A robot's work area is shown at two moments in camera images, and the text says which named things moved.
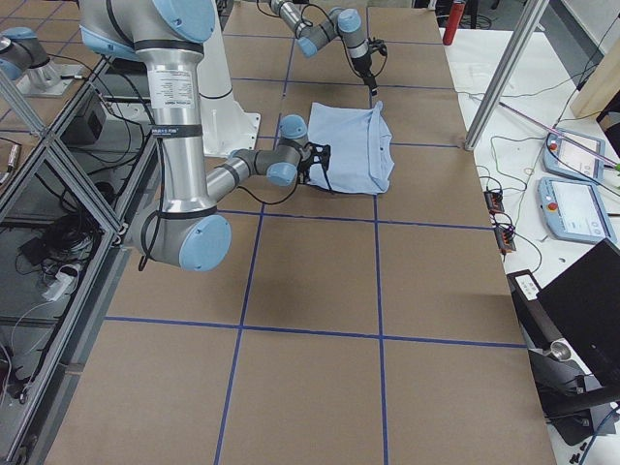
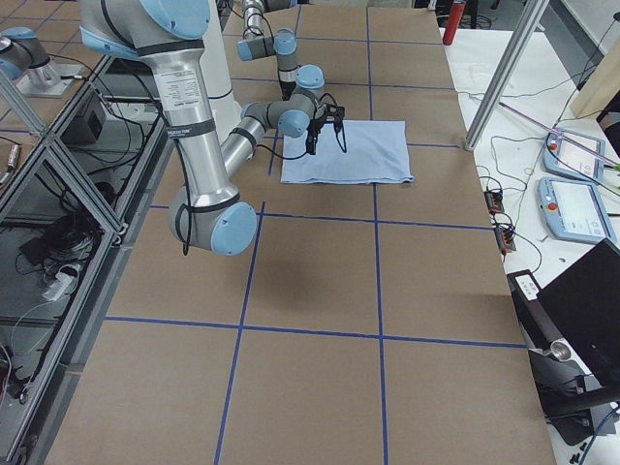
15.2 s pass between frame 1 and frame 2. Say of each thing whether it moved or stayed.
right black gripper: moved
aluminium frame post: stayed
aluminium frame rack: stayed
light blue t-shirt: moved
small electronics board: stayed
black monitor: stayed
